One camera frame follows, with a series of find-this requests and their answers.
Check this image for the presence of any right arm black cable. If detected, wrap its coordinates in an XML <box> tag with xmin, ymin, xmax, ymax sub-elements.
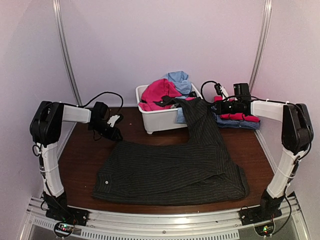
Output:
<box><xmin>200</xmin><ymin>80</ymin><xmax>221</xmax><ymax>104</ymax></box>

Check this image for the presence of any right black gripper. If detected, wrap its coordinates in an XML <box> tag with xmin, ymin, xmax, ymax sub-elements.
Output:
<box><xmin>208</xmin><ymin>100</ymin><xmax>242</xmax><ymax>116</ymax></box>

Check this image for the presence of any light blue shirt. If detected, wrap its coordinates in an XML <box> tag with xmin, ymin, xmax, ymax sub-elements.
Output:
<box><xmin>163</xmin><ymin>71</ymin><xmax>192</xmax><ymax>124</ymax></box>

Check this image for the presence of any right circuit board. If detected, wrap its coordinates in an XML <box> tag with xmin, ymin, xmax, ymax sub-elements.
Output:
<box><xmin>254</xmin><ymin>221</ymin><xmax>275</xmax><ymax>237</ymax></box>

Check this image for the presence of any right aluminium frame post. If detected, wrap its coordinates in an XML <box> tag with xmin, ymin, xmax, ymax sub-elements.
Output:
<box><xmin>248</xmin><ymin>0</ymin><xmax>273</xmax><ymax>93</ymax></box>

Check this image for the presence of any circuit board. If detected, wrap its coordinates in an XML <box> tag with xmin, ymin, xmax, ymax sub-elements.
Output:
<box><xmin>53</xmin><ymin>222</ymin><xmax>75</xmax><ymax>238</ymax></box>
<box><xmin>254</xmin><ymin>221</ymin><xmax>275</xmax><ymax>237</ymax></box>

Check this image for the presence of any red t-shirt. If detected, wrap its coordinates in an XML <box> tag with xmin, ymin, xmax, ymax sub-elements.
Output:
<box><xmin>213</xmin><ymin>95</ymin><xmax>260</xmax><ymax>123</ymax></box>

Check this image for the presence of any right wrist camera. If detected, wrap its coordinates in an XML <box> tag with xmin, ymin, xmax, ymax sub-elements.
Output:
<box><xmin>214</xmin><ymin>83</ymin><xmax>229</xmax><ymax>99</ymax></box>

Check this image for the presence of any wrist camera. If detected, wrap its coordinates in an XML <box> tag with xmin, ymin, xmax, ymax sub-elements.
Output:
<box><xmin>107</xmin><ymin>113</ymin><xmax>124</xmax><ymax>128</ymax></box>
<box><xmin>214</xmin><ymin>83</ymin><xmax>229</xmax><ymax>99</ymax></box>

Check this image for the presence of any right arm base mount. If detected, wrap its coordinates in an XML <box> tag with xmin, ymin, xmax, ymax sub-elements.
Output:
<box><xmin>238</xmin><ymin>205</ymin><xmax>282</xmax><ymax>226</ymax></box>

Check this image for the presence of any aluminium frame post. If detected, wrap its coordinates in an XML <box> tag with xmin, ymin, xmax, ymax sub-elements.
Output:
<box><xmin>248</xmin><ymin>0</ymin><xmax>273</xmax><ymax>93</ymax></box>
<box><xmin>52</xmin><ymin>0</ymin><xmax>82</xmax><ymax>106</ymax></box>

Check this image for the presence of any left aluminium frame post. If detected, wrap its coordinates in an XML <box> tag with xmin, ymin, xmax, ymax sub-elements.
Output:
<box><xmin>52</xmin><ymin>0</ymin><xmax>82</xmax><ymax>106</ymax></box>

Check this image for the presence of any folded blue checkered shirt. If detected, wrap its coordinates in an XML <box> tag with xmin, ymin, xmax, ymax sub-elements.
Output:
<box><xmin>210</xmin><ymin>107</ymin><xmax>260</xmax><ymax>130</ymax></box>

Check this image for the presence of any black striped shirt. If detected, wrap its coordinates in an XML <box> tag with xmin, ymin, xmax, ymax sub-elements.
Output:
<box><xmin>92</xmin><ymin>98</ymin><xmax>250</xmax><ymax>206</ymax></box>

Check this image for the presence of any front aluminium rail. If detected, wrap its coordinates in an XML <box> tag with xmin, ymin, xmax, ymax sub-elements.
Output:
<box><xmin>24</xmin><ymin>199</ymin><xmax>305</xmax><ymax>240</ymax></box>

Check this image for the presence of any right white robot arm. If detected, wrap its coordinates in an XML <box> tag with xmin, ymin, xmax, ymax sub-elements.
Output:
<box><xmin>212</xmin><ymin>83</ymin><xmax>314</xmax><ymax>221</ymax></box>

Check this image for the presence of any white plastic laundry bin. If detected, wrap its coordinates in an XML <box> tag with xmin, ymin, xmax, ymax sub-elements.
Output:
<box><xmin>135</xmin><ymin>83</ymin><xmax>201</xmax><ymax>135</ymax></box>

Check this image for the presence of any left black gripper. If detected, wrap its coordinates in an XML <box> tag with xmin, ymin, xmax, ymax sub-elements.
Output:
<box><xmin>88</xmin><ymin>121</ymin><xmax>123</xmax><ymax>142</ymax></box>

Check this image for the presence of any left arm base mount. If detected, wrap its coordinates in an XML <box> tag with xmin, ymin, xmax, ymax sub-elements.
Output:
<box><xmin>45</xmin><ymin>207</ymin><xmax>89</xmax><ymax>226</ymax></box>

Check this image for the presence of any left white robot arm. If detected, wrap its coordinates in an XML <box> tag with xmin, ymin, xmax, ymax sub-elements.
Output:
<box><xmin>29</xmin><ymin>101</ymin><xmax>123</xmax><ymax>222</ymax></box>

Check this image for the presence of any pink garment in bin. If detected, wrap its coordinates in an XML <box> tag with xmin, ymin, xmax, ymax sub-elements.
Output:
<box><xmin>138</xmin><ymin>78</ymin><xmax>197</xmax><ymax>112</ymax></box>

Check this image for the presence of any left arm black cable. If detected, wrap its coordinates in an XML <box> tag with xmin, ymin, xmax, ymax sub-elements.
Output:
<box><xmin>81</xmin><ymin>91</ymin><xmax>125</xmax><ymax>118</ymax></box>

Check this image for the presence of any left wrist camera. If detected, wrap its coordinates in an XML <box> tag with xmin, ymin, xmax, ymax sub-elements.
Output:
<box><xmin>107</xmin><ymin>113</ymin><xmax>124</xmax><ymax>128</ymax></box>

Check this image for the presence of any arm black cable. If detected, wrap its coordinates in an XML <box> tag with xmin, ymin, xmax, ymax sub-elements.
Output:
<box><xmin>81</xmin><ymin>91</ymin><xmax>125</xmax><ymax>118</ymax></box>
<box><xmin>200</xmin><ymin>80</ymin><xmax>221</xmax><ymax>104</ymax></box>

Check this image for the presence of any left circuit board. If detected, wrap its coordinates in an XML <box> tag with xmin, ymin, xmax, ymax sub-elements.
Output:
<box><xmin>53</xmin><ymin>222</ymin><xmax>75</xmax><ymax>238</ymax></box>

